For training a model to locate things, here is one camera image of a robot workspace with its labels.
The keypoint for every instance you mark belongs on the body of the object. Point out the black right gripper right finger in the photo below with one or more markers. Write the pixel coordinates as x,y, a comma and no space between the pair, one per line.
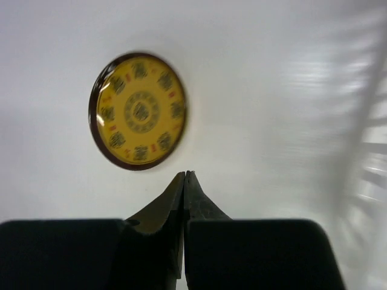
197,206

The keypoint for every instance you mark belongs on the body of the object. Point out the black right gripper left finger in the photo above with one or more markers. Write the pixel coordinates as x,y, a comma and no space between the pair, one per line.
150,253

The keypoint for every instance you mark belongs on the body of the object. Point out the yellow patterned plate brown rim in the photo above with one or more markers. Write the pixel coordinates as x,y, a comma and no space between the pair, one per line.
137,110

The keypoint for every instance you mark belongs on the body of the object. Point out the white plastic dish rack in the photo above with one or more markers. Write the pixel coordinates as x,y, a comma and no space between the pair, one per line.
364,210

